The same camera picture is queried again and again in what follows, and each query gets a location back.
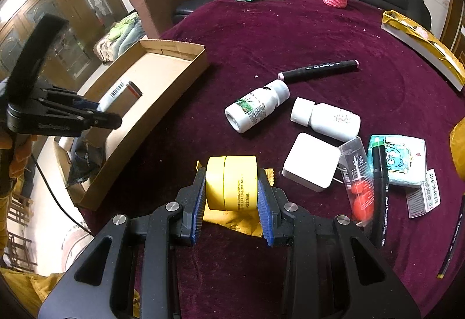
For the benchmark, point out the plain white bottle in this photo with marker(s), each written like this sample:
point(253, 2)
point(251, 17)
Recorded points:
point(330, 121)

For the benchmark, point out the thin black pen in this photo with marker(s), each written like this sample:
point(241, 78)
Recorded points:
point(452, 242)

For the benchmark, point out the floral patterned cloth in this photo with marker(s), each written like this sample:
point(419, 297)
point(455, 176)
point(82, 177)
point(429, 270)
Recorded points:
point(105, 48)

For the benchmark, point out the teal tissue packet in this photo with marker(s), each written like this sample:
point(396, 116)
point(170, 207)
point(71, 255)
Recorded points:
point(403, 159)

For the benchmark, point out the yellow padded envelope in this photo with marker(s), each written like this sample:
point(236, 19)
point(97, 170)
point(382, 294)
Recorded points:
point(425, 41)

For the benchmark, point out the wooden chair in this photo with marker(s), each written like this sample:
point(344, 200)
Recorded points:
point(18, 210)

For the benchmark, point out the shallow cardboard box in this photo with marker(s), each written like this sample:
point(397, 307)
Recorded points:
point(152, 86)

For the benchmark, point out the white barcode box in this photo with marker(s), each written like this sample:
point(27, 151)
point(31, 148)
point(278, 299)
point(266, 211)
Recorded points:
point(118, 92)

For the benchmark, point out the person's left forearm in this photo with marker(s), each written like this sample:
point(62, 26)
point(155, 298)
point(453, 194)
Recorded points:
point(18, 163)

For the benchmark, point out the pink-capped black marker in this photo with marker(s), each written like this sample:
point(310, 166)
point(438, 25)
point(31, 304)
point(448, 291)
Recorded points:
point(319, 68)

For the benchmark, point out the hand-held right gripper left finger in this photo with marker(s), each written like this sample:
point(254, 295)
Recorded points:
point(198, 210)

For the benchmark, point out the green-capped black marker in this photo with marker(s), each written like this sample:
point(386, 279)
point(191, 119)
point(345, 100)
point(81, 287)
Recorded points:
point(379, 195)

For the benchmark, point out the white square box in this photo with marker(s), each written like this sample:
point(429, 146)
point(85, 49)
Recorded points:
point(308, 159)

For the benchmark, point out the yellow foil packet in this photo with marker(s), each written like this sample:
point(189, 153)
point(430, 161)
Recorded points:
point(232, 222)

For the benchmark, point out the clear package red contents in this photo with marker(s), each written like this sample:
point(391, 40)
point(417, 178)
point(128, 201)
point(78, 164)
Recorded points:
point(359, 192)

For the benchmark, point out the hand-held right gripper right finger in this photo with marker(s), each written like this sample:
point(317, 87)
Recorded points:
point(264, 210)

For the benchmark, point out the black foil packet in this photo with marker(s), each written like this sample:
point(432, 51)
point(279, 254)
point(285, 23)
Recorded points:
point(85, 159)

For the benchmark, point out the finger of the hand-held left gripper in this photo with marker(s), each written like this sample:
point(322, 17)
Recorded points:
point(78, 101)
point(107, 120)

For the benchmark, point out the person's yellow jacket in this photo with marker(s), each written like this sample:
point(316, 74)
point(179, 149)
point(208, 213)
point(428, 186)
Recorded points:
point(29, 290)

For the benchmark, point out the white bottle green label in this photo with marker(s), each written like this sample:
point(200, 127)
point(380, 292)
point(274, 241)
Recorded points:
point(254, 104)

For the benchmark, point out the small white printed box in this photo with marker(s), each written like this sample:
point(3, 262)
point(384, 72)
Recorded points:
point(423, 195)

